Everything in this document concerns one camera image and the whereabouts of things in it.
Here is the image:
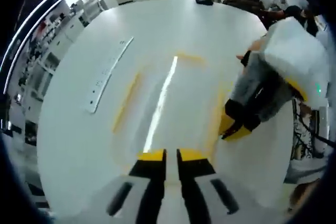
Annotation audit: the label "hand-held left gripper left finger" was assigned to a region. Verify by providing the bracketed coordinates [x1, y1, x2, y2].
[97, 148, 168, 224]

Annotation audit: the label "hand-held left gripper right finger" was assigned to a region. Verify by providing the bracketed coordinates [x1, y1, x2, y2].
[176, 148, 249, 224]

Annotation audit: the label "clear storage box yellow latches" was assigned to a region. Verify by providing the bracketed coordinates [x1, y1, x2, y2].
[110, 48, 235, 182]

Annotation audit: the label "person's right hand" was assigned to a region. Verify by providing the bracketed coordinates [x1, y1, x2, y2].
[235, 34, 269, 61]

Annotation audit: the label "person's white patterned shirt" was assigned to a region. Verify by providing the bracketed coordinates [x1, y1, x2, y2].
[284, 97, 336, 185]

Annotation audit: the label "long ceiling light strip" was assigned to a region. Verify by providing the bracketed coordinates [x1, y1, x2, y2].
[3, 0, 64, 94]
[15, 0, 88, 52]

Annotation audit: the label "black cable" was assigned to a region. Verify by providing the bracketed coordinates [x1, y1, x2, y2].
[296, 107, 336, 146]

